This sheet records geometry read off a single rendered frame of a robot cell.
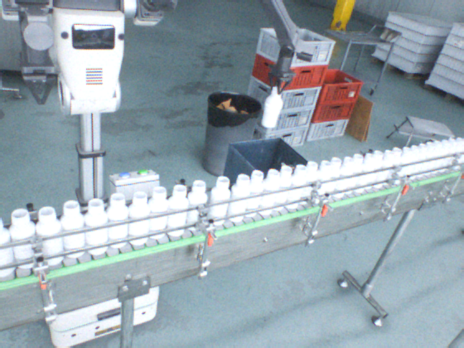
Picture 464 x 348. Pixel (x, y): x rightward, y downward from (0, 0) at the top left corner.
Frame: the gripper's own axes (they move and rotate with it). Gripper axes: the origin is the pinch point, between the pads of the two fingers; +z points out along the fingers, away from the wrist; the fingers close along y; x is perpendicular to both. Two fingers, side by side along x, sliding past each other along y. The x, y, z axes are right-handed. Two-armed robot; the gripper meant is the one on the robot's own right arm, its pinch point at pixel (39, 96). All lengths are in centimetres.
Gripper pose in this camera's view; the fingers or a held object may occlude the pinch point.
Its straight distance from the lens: 103.5
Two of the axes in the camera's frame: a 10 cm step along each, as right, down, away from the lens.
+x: 8.6, -1.3, 4.8
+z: -1.7, 8.3, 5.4
